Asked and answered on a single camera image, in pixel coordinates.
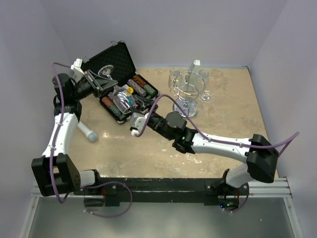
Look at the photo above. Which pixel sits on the hanging wine glass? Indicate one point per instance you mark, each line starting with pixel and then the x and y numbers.
pixel 205 75
pixel 175 78

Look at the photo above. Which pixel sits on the brown orange chip stack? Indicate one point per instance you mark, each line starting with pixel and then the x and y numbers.
pixel 142 83

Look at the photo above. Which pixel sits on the white grey handheld tool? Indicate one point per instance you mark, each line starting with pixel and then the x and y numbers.
pixel 90 135

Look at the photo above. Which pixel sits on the back right hanging wine glass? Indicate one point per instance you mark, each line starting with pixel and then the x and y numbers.
pixel 205 75

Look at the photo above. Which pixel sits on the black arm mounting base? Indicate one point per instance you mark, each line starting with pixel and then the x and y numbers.
pixel 163 190

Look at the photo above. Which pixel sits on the clear wine glass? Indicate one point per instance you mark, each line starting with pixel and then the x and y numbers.
pixel 120 96
pixel 207 96

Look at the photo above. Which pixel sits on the chrome wine glass rack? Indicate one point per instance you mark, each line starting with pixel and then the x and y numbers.
pixel 187 95

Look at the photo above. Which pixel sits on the back left hanging wine glass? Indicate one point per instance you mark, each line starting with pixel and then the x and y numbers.
pixel 175 78

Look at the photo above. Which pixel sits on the grey purple chip stack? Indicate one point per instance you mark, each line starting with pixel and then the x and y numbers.
pixel 136 87

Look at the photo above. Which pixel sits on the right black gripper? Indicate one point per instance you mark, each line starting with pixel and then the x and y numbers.
pixel 145 103

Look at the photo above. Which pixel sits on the dark green chip stack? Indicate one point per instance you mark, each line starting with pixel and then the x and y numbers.
pixel 116 111

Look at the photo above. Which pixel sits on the black poker chip case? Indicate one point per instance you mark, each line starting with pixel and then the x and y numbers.
pixel 124 69

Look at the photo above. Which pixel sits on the red brown chip stack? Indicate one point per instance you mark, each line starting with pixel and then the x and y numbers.
pixel 107 102

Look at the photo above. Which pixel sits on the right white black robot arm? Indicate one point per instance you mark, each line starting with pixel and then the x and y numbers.
pixel 257 156

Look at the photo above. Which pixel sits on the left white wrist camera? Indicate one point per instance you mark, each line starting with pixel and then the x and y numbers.
pixel 77 70

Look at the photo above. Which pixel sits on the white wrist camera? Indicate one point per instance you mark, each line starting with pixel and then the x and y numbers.
pixel 138 123
pixel 77 70

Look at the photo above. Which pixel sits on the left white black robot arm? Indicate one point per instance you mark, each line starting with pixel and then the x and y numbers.
pixel 54 171

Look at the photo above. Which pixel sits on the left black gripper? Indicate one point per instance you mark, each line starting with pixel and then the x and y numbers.
pixel 98 83

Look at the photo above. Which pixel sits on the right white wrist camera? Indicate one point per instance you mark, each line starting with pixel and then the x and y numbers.
pixel 138 123

